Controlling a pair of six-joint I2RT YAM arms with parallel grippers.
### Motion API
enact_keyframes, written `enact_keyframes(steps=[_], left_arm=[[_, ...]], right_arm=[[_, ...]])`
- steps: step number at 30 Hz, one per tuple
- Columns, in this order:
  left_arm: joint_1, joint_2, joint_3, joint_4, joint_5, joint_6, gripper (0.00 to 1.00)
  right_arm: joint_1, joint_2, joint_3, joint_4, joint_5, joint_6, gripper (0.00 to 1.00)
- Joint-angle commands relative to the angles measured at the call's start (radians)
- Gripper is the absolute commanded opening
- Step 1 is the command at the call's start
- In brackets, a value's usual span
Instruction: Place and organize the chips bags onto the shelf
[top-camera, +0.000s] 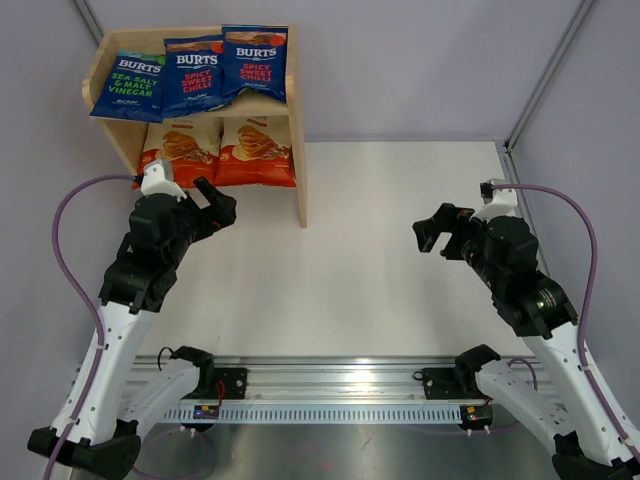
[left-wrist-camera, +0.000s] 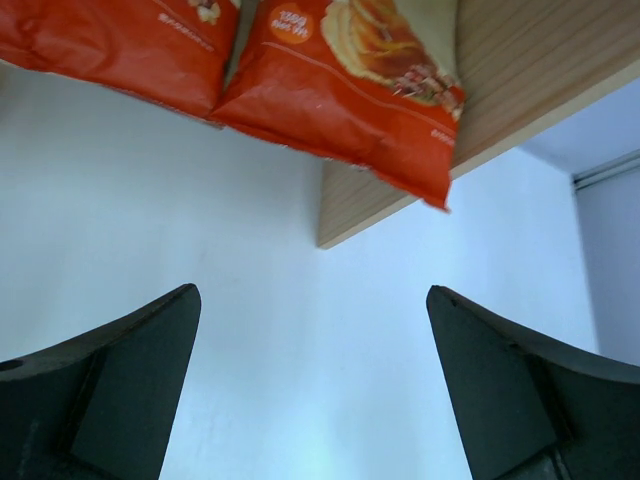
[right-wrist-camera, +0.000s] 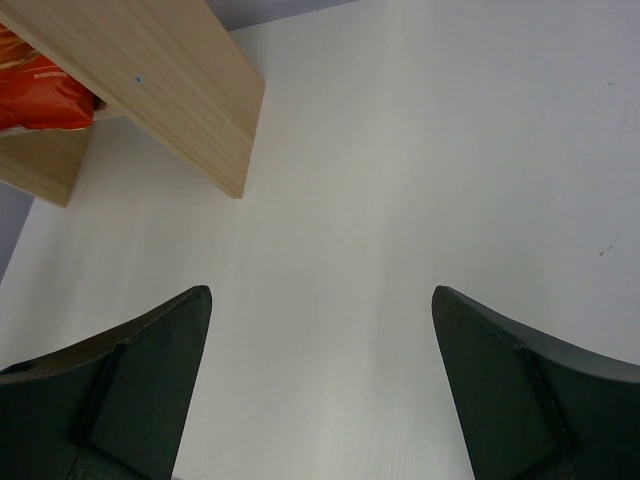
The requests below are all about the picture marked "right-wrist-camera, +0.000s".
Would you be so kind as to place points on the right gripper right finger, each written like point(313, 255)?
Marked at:
point(532, 406)

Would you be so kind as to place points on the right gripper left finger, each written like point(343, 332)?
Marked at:
point(113, 406)

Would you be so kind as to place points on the cassava chips bag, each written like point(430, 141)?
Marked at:
point(36, 94)

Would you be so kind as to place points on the wooden two-tier shelf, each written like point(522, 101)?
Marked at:
point(170, 67)

